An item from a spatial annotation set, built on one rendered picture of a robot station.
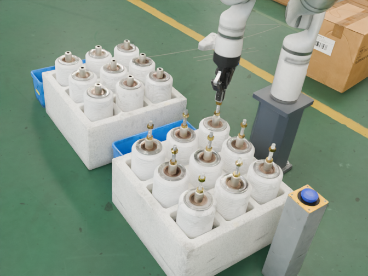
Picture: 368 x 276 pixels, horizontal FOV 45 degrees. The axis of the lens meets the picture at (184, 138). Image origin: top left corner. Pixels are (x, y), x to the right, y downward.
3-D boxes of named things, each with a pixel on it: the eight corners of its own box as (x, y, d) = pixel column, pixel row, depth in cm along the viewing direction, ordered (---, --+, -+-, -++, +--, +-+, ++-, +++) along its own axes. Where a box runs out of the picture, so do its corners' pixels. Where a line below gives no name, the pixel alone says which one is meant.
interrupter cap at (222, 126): (198, 120, 138) (199, 118, 138) (219, 115, 141) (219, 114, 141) (210, 134, 133) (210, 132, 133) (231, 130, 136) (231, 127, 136)
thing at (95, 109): (105, 125, 161) (104, 81, 150) (118, 139, 155) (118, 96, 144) (80, 132, 156) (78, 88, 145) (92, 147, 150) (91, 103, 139)
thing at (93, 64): (104, 86, 182) (104, 46, 170) (115, 98, 176) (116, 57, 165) (82, 92, 177) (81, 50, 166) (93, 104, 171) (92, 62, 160)
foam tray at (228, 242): (208, 162, 161) (215, 122, 150) (284, 236, 137) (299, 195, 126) (111, 201, 142) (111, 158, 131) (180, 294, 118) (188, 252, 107)
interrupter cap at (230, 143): (231, 155, 126) (231, 154, 126) (222, 139, 132) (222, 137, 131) (256, 153, 128) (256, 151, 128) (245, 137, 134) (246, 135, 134)
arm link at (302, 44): (327, -6, 128) (311, 48, 139) (294, -11, 129) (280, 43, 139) (331, 5, 121) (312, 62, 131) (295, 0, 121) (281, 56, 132)
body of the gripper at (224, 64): (234, 58, 117) (229, 89, 123) (246, 47, 124) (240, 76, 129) (209, 50, 120) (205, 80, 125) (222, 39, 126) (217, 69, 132)
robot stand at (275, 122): (262, 147, 171) (280, 80, 153) (292, 168, 163) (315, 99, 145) (236, 162, 163) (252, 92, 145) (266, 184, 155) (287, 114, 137)
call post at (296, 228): (278, 262, 129) (307, 184, 110) (295, 280, 125) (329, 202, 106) (260, 272, 126) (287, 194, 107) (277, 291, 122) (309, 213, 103)
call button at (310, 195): (307, 191, 109) (309, 185, 107) (319, 201, 106) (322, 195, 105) (295, 197, 107) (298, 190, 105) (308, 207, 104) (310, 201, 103)
